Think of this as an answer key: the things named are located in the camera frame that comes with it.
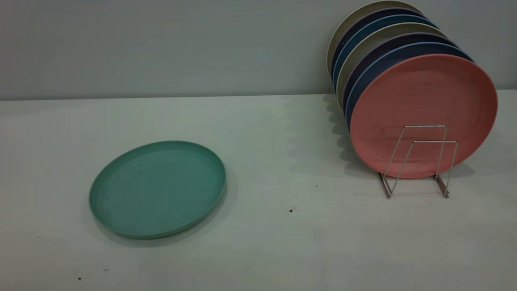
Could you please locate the beige round plate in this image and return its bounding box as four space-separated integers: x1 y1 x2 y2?
336 23 447 110
326 0 422 77

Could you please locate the pink round plate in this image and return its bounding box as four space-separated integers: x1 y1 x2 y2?
350 54 498 179

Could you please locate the dark purple round plate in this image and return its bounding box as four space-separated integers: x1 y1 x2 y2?
330 7 425 77

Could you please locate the dark navy round plate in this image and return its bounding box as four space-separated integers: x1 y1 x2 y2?
341 33 459 118

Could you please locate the teal blue round plate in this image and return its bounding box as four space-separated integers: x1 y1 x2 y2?
332 15 439 91

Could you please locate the metal wire plate rack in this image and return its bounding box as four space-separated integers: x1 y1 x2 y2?
376 125 458 199

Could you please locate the green round plate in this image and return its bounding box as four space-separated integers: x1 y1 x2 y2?
89 140 227 239

